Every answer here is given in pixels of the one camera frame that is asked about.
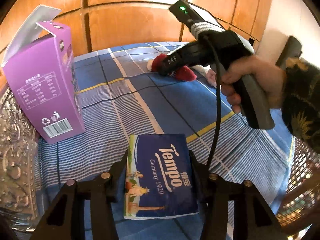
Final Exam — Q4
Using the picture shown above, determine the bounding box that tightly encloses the blue plaid bed sheet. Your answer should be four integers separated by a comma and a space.
35, 41, 296, 240

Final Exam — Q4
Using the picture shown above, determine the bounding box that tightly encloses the purple cardboard box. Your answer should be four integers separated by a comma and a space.
2, 5, 85, 144

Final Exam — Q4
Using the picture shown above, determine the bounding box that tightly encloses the silver ornate tissue box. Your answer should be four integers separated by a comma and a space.
1, 84, 39, 232

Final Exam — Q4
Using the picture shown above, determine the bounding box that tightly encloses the small red white doll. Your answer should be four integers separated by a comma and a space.
147, 54, 217, 88

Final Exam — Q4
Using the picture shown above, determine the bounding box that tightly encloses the person's right hand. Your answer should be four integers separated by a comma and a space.
220, 55, 287, 114

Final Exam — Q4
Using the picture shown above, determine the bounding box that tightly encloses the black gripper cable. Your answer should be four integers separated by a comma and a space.
202, 35, 223, 173

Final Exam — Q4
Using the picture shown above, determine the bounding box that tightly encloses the camouflage sleeve forearm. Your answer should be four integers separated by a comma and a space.
281, 57, 319, 153

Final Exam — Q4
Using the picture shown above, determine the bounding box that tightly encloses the blue Tempo tissue pack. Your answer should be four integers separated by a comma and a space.
124, 134, 199, 220

